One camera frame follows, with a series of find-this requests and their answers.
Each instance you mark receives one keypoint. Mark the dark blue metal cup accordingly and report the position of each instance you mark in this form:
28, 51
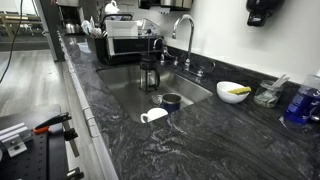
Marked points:
171, 102

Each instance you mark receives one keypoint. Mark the sink drain strainer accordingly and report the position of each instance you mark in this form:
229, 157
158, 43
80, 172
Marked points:
156, 99

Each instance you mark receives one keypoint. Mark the glass french press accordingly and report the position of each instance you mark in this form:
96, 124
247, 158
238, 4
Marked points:
149, 75

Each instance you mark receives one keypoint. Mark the white ceramic mug in sink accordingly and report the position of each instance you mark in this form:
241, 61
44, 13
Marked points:
153, 114

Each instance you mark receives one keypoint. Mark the stainless steel sink basin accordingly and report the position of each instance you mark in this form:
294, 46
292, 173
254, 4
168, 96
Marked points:
134, 88

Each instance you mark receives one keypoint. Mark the chrome gooseneck faucet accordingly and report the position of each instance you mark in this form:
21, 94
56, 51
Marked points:
199, 70

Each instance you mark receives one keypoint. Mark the black dish rack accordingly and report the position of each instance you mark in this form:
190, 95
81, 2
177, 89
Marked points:
119, 50

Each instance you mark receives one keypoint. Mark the white ceramic bowl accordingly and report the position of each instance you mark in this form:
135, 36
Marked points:
223, 91

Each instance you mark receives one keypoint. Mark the white rectangular plate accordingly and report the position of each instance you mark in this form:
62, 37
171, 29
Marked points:
121, 28

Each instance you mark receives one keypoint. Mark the yellow sponge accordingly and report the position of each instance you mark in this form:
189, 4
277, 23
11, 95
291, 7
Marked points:
239, 91

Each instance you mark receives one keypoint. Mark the glass jar with utensils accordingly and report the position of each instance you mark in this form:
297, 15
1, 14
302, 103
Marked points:
269, 92

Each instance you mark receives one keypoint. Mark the metal kettle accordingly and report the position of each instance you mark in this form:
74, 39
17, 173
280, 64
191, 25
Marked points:
72, 27

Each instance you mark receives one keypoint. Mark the black perforated mounting board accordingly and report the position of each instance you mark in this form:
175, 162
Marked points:
45, 159

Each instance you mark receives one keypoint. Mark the blue dish soap bottle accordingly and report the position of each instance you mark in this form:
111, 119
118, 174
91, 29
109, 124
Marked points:
305, 101

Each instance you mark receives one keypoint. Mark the black wall soap dispenser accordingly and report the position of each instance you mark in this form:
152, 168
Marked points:
261, 10

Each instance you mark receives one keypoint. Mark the silver aluminium bracket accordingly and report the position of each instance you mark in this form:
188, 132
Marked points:
14, 138

